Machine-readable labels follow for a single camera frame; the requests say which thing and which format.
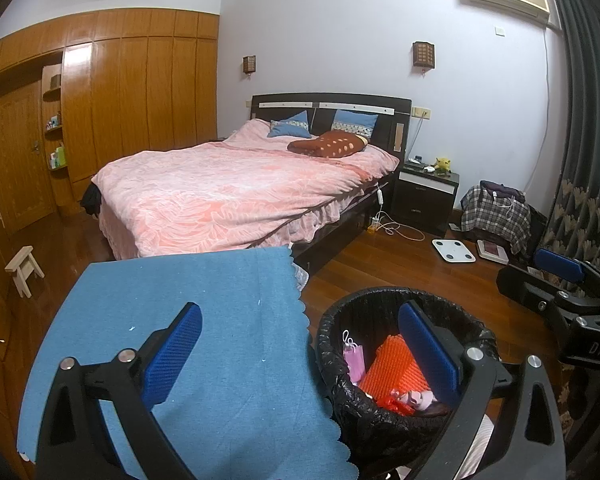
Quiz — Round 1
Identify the pink face mask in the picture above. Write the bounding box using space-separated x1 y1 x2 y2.
342 330 366 385

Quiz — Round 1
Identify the white bathroom scale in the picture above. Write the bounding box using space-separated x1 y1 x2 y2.
431 238 477 265

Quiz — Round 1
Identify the brown dotted pillow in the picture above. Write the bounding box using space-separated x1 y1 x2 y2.
286 131 370 158

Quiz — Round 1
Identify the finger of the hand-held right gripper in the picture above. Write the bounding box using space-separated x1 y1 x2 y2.
532 247 600 299
496 264 600 330

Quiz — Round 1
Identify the blue pillow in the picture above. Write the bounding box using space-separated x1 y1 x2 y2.
331 109 379 137
267 111 311 138

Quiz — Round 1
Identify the pale pink cloth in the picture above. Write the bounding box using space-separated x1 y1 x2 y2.
404 390 435 409

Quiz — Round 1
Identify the grey quilted cloth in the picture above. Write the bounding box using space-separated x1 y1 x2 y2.
287 255 311 293

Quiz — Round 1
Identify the white charger cable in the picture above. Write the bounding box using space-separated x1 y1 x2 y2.
375 182 423 241

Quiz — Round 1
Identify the trash bin with black bag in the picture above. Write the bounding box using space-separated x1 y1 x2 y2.
315 286 501 480

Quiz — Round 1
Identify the wooden door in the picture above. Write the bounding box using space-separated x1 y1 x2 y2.
0 82 63 233

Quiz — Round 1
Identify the dark wooden bed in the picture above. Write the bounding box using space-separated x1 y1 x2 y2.
80 92 413 273

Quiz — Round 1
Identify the plaid shirt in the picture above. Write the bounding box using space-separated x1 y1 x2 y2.
460 185 532 256

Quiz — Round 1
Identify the patterned dark curtain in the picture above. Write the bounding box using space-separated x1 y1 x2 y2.
542 0 600 411

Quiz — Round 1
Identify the dark garment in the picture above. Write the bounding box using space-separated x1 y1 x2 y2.
480 180 526 203

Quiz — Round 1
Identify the white scale with dark centre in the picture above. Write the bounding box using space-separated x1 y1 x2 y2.
476 239 511 263

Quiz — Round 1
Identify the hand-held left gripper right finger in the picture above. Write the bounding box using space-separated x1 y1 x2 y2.
397 300 567 480

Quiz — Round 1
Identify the small wooden stool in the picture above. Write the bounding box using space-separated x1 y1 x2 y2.
5 246 46 298

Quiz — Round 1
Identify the blue table cloth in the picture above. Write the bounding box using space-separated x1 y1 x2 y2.
16 246 348 480

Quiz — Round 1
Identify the orange bubble wrap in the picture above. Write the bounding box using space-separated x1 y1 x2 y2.
357 335 433 396

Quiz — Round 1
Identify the red plastic wrapper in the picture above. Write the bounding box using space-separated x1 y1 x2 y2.
377 392 416 416

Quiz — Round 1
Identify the white wall cable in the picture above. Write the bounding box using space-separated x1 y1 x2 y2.
525 22 563 191

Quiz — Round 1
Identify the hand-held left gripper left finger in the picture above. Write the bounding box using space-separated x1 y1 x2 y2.
34 301 203 480

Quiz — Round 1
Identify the pink duvet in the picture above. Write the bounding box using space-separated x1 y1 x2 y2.
91 119 401 258

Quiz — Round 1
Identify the dark nightstand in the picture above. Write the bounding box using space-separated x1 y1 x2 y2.
392 160 461 236

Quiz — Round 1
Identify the wooden wardrobe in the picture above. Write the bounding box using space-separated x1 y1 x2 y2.
0 7 221 233

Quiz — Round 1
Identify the black garment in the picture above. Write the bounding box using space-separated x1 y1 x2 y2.
80 182 103 216

